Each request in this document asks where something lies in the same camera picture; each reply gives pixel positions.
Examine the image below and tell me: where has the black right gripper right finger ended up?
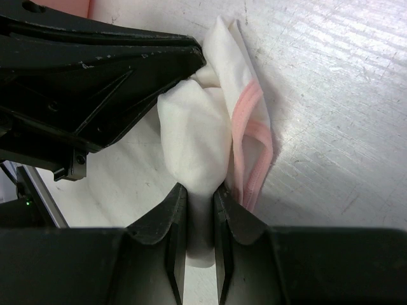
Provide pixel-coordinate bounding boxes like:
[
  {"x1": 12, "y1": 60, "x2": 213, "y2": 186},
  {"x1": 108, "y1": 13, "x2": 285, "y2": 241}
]
[{"x1": 214, "y1": 186, "x2": 406, "y2": 304}]

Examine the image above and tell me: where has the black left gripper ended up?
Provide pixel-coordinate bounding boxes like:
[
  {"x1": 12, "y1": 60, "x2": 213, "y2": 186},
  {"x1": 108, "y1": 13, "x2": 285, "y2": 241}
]
[{"x1": 1, "y1": 47, "x2": 205, "y2": 181}]

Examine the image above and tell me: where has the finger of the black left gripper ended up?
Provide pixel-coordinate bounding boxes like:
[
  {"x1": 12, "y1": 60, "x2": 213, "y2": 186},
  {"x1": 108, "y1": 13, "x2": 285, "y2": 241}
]
[{"x1": 1, "y1": 1, "x2": 204, "y2": 69}]

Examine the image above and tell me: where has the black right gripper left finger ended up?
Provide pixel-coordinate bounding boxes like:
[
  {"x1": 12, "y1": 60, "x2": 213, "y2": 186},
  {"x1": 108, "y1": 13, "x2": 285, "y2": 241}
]
[{"x1": 1, "y1": 184, "x2": 187, "y2": 304}]

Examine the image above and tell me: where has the white underwear with pink trim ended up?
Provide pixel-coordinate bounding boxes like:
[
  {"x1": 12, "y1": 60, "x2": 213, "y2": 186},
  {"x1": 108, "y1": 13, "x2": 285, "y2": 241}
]
[{"x1": 157, "y1": 16, "x2": 273, "y2": 268}]

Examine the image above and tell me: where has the pink plastic organizer tray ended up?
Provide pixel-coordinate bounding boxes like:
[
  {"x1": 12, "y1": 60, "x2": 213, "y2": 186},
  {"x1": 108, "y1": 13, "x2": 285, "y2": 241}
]
[{"x1": 32, "y1": 0, "x2": 92, "y2": 18}]

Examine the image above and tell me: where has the aluminium frame rail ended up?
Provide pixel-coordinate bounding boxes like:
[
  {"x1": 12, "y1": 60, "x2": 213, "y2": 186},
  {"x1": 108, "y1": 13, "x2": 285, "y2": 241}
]
[{"x1": 17, "y1": 165, "x2": 69, "y2": 229}]

